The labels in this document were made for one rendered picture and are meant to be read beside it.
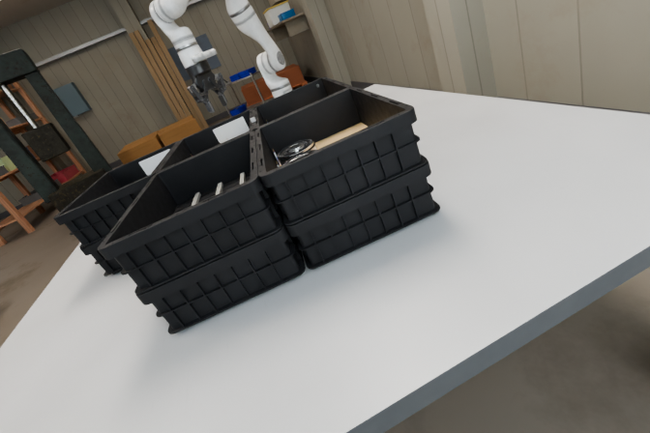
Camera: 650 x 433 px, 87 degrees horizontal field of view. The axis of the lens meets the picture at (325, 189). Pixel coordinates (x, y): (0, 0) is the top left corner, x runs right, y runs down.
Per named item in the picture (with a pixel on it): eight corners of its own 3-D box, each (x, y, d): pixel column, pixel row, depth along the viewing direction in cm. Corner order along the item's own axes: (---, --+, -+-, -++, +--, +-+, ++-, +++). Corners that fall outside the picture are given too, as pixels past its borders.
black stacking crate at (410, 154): (273, 166, 99) (255, 131, 94) (366, 125, 100) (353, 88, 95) (287, 233, 63) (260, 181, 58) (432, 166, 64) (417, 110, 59)
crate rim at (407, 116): (258, 137, 95) (254, 129, 94) (356, 94, 96) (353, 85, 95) (264, 190, 59) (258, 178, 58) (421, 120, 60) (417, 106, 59)
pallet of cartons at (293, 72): (301, 83, 821) (293, 63, 800) (313, 86, 723) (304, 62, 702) (246, 108, 802) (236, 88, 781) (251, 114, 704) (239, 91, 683)
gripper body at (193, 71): (198, 61, 116) (212, 87, 120) (178, 69, 110) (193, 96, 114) (211, 55, 111) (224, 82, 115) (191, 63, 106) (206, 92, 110)
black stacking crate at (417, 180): (288, 198, 104) (271, 163, 99) (377, 158, 105) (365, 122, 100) (310, 276, 68) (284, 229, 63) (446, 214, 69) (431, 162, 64)
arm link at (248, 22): (245, 11, 127) (226, 20, 132) (283, 72, 144) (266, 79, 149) (253, 0, 133) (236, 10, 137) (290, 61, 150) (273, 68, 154)
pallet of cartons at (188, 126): (128, 185, 561) (109, 158, 540) (139, 168, 654) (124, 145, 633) (211, 146, 581) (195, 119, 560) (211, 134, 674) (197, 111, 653)
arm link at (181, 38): (168, 55, 109) (187, 46, 105) (140, 5, 103) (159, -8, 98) (184, 50, 114) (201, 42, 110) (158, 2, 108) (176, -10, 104)
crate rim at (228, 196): (158, 182, 94) (153, 174, 93) (258, 137, 95) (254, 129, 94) (102, 263, 58) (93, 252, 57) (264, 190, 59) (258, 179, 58)
